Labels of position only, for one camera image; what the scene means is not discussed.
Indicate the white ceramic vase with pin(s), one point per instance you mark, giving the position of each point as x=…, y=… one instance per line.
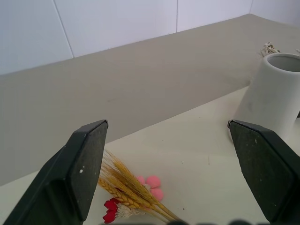
x=269, y=96

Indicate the golden dried wheat bunch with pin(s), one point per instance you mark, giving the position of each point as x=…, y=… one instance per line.
x=131, y=187

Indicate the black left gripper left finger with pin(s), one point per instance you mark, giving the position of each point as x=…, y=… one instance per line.
x=70, y=178

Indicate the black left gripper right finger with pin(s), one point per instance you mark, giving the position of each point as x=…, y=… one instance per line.
x=264, y=168

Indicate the red dried flower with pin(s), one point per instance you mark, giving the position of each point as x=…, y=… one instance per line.
x=110, y=210

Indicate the white dried flower sprig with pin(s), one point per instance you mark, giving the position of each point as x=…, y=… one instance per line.
x=268, y=48

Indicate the pink dried flower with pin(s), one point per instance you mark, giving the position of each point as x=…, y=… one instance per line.
x=153, y=185

